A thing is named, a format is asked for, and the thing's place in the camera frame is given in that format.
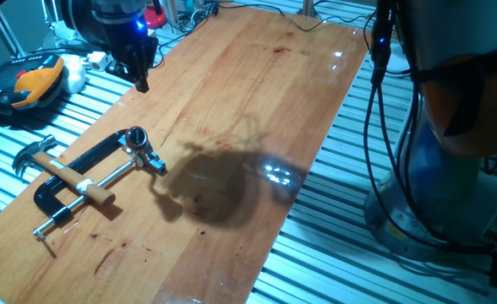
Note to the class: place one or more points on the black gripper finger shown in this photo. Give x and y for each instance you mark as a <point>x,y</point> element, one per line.
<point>121,69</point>
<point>145,59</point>

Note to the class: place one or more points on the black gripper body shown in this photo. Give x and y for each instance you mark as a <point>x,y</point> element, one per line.
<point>123,36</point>

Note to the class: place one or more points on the black C-clamp with screw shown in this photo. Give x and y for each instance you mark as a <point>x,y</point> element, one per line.
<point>52,188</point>

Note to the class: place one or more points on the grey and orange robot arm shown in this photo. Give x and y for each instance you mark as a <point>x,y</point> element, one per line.
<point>460,110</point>

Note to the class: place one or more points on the white plug adapter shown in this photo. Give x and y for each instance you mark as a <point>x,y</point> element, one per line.
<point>98,61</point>

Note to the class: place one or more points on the red round object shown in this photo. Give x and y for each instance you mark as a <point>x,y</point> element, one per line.
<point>155,19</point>

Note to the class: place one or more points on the white rounded lump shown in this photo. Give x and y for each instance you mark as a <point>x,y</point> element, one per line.
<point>75,76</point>

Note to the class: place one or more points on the black filament spool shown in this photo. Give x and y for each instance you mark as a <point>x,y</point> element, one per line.
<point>77,21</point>

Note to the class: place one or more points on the small teal object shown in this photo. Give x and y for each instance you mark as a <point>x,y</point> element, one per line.
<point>186,5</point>

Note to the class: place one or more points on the orange and black teach pendant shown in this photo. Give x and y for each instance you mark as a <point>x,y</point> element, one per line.
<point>37,84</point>

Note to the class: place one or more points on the grey tripod pole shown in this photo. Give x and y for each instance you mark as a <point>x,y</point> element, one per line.
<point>3,27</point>

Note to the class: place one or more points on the glossy brown wooden board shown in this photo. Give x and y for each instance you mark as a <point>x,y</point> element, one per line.
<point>231,253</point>

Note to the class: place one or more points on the white round stand base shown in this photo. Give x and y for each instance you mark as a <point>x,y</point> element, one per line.
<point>396,63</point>

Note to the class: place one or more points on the metal stand post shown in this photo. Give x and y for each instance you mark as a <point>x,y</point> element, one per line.
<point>307,8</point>

